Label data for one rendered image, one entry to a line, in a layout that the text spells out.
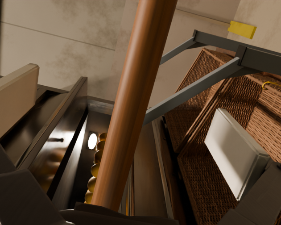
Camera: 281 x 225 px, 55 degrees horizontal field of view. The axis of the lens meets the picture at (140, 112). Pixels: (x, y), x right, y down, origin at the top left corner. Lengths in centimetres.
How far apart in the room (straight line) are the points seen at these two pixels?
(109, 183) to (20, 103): 13
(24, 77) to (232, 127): 13
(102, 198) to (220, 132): 14
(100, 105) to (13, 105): 167
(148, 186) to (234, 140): 93
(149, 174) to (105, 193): 88
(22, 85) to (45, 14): 341
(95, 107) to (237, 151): 170
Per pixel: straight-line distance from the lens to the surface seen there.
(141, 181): 112
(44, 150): 95
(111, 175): 26
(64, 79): 367
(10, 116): 17
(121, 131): 24
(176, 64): 353
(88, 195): 152
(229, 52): 176
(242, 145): 16
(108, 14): 344
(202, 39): 111
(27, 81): 18
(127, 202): 39
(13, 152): 116
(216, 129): 20
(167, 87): 360
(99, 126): 189
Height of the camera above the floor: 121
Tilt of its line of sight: 7 degrees down
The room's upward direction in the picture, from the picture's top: 77 degrees counter-clockwise
